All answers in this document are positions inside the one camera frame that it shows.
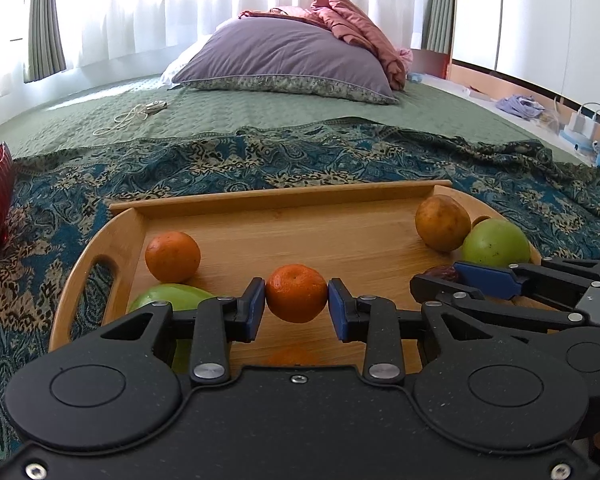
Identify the small mandarin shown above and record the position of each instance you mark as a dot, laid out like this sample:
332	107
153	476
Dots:
172	257
296	293

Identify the left green curtain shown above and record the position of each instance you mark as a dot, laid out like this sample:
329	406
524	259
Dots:
44	53

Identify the blue paisley blanket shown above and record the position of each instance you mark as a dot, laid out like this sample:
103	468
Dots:
61	199

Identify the large brownish orange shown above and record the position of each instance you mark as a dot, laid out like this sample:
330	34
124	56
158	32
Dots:
442	223

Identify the right green curtain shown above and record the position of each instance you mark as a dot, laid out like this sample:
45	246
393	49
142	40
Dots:
437	33

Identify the green quilted bedspread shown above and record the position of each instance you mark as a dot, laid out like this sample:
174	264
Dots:
145	108

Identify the green apple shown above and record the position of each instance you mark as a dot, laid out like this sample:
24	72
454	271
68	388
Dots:
496	242
182	298

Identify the dried red date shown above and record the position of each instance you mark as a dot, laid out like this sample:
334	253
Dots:
447	273

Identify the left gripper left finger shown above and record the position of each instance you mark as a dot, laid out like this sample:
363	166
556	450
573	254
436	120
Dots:
214	326

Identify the pink crumpled blanket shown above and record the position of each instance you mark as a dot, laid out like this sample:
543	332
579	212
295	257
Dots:
347	22

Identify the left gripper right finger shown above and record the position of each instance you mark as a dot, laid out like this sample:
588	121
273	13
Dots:
378	323

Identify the wooden serving tray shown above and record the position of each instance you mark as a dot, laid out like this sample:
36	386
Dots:
363	234

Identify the wooden bed frame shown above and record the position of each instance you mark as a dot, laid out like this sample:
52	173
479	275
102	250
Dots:
490	83

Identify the purple pillow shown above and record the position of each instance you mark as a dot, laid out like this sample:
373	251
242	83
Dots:
279	55

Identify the white charger with cables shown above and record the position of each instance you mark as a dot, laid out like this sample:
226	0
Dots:
578	124

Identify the green curtain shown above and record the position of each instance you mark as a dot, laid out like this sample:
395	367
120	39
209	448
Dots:
44	53
437	33

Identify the lilac crumpled cloth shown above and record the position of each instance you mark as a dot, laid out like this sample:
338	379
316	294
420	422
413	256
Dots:
524	107

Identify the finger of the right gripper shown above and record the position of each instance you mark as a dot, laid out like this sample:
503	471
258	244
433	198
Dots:
525	279
470	300

